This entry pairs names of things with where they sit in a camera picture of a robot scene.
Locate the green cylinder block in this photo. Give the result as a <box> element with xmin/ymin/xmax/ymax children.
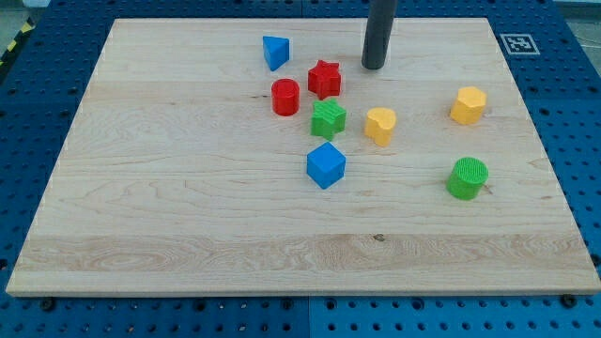
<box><xmin>446</xmin><ymin>157</ymin><xmax>488</xmax><ymax>200</ymax></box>

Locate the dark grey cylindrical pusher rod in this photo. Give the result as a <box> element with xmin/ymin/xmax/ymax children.
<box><xmin>362</xmin><ymin>0</ymin><xmax>398</xmax><ymax>70</ymax></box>

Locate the red cylinder block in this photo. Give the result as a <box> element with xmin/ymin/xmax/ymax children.
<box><xmin>271</xmin><ymin>78</ymin><xmax>300</xmax><ymax>116</ymax></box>

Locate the yellow hexagon block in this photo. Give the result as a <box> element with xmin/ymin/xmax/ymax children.
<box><xmin>450</xmin><ymin>86</ymin><xmax>487</xmax><ymax>125</ymax></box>

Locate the yellow heart block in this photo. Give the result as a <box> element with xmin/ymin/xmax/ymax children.
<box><xmin>363</xmin><ymin>107</ymin><xmax>396</xmax><ymax>146</ymax></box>

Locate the blue triangle block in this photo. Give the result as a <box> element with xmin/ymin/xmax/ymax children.
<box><xmin>262</xmin><ymin>36</ymin><xmax>290</xmax><ymax>71</ymax></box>

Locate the red star block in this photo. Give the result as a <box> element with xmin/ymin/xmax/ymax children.
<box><xmin>308</xmin><ymin>60</ymin><xmax>342</xmax><ymax>100</ymax></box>

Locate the light wooden board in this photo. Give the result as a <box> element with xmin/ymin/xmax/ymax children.
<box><xmin>7</xmin><ymin>18</ymin><xmax>600</xmax><ymax>298</ymax></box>

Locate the yellow black hazard tape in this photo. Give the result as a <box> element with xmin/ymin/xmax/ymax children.
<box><xmin>1</xmin><ymin>17</ymin><xmax>36</xmax><ymax>70</ymax></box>

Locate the blue cube block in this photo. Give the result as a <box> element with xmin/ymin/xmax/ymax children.
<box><xmin>306</xmin><ymin>142</ymin><xmax>347</xmax><ymax>190</ymax></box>

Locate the green star block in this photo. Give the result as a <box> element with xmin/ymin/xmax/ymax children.
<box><xmin>310</xmin><ymin>99</ymin><xmax>347</xmax><ymax>141</ymax></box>

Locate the white fiducial marker tag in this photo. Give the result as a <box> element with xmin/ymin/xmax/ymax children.
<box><xmin>500</xmin><ymin>33</ymin><xmax>540</xmax><ymax>56</ymax></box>

